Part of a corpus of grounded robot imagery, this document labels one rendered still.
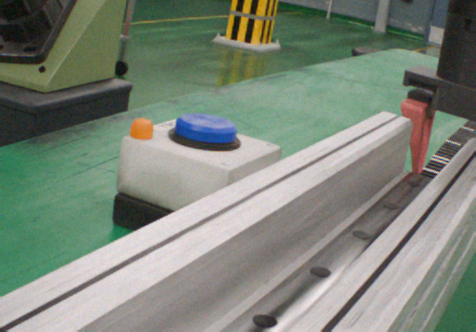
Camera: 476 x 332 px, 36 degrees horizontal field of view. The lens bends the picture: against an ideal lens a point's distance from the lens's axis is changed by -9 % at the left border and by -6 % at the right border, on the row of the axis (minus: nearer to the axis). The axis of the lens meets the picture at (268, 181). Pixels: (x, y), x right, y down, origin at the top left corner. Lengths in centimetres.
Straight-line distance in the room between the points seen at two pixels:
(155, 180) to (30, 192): 11
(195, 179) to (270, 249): 13
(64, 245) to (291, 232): 16
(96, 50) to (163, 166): 45
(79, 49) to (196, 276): 62
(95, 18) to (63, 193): 38
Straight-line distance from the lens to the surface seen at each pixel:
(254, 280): 33
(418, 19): 1171
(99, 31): 91
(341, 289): 26
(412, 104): 63
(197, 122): 49
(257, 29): 692
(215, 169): 46
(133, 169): 49
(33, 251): 45
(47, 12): 87
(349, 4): 1199
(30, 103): 80
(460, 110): 62
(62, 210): 52
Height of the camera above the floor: 97
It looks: 18 degrees down
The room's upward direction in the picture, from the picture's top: 11 degrees clockwise
